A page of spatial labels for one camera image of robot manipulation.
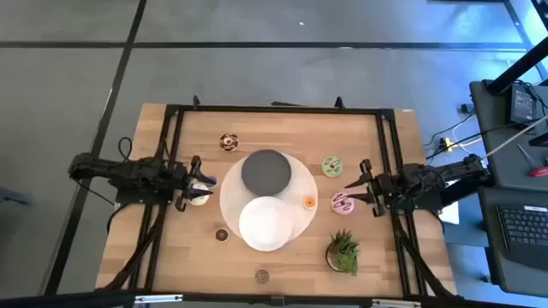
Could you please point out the small plain chocolate donut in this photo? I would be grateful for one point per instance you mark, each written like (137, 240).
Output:
(222, 235)

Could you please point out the cream glazed donut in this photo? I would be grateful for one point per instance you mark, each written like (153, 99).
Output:
(201, 186)

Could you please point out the silver metal bracket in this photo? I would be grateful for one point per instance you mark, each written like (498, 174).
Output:
(396, 303)
(158, 298)

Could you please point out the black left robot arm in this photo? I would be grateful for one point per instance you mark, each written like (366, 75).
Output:
(128, 171)

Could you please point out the pink donut with chocolate drizzle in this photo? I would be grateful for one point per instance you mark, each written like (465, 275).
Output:
(342, 203)

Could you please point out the chocolate rainbow sprinkle donut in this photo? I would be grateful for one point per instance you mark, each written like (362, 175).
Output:
(262, 276)

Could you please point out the black power adapter box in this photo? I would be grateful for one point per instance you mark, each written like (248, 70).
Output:
(522, 103)

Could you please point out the white round plate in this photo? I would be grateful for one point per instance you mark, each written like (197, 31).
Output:
(265, 223)

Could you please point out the yellow power plug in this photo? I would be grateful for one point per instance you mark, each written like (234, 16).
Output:
(447, 143)

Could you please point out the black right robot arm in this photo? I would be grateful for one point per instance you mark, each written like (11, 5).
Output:
(449, 175)

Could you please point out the round white woven placemat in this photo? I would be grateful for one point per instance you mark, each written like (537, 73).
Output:
(231, 201)

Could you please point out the black metal table frame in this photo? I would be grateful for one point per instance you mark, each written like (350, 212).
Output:
(278, 109)

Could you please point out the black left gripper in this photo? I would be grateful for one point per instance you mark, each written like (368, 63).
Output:
(177, 179)

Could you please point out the white paper sheet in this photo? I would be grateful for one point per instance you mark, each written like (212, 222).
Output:
(450, 213)

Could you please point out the dark grey side table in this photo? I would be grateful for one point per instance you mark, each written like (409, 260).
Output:
(501, 128)
(490, 239)

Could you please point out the black diagonal stand pole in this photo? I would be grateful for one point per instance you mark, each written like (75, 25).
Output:
(518, 66)

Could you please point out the dark grey round plate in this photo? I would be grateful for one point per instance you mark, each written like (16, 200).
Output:
(266, 172)

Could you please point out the potted green succulent plant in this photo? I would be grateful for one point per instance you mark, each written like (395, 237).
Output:
(342, 251)

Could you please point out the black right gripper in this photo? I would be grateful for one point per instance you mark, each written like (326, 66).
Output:
(387, 188)

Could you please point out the black keyboard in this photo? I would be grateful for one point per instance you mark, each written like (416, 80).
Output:
(524, 229)

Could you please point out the green glazed donut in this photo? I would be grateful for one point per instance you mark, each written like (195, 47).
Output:
(332, 167)

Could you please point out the small orange donut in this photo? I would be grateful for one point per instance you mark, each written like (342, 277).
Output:
(309, 203)

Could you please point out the chocolate donut with white drizzle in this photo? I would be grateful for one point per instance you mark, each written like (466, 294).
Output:
(229, 142)

